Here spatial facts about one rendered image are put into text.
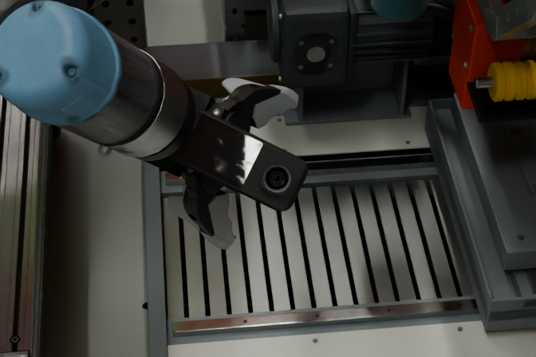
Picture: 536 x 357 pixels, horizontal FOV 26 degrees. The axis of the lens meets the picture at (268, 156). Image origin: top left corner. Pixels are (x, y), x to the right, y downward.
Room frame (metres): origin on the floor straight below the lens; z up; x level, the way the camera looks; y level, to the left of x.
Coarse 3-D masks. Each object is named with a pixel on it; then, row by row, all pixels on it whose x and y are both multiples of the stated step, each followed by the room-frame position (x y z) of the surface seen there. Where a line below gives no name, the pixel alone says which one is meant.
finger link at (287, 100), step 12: (228, 84) 0.79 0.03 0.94; (240, 84) 0.79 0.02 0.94; (228, 96) 0.76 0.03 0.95; (276, 96) 0.76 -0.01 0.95; (288, 96) 0.78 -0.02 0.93; (264, 108) 0.75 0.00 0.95; (276, 108) 0.76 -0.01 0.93; (288, 108) 0.78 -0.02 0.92; (252, 120) 0.74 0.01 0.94; (264, 120) 0.75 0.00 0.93
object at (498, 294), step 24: (432, 120) 1.64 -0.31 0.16; (432, 144) 1.62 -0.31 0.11; (456, 144) 1.58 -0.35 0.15; (456, 168) 1.52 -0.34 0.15; (456, 192) 1.44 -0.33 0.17; (456, 216) 1.42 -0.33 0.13; (480, 216) 1.40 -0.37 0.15; (480, 240) 1.34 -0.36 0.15; (480, 264) 1.27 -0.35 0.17; (480, 288) 1.24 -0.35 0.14; (504, 288) 1.23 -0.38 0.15; (528, 288) 1.22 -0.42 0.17; (480, 312) 1.22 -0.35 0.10; (504, 312) 1.19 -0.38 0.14; (528, 312) 1.20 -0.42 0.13
